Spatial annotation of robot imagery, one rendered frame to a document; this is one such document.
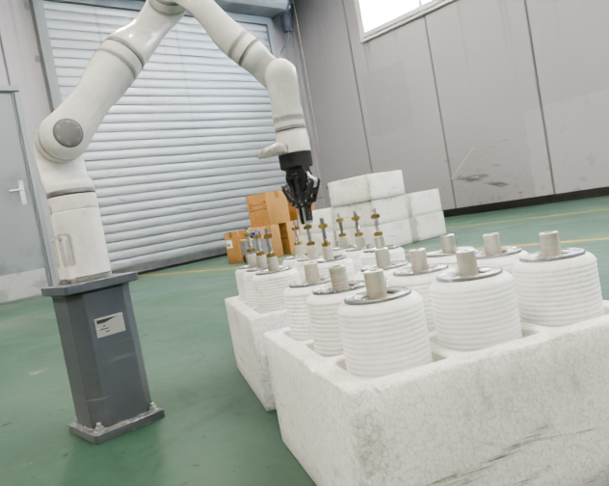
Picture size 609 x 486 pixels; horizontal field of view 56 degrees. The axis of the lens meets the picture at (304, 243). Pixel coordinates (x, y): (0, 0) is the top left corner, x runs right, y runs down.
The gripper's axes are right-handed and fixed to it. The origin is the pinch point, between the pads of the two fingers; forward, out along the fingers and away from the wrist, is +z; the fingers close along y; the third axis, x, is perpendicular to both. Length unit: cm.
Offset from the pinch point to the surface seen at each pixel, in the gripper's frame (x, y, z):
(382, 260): 14.7, -40.1, 8.8
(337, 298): 32, -50, 11
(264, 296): 19.2, -9.2, 14.1
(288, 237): -208, 339, 19
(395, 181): -216, 196, -12
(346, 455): 40, -59, 25
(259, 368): 24.5, -12.1, 26.7
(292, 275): 13.6, -11.9, 11.1
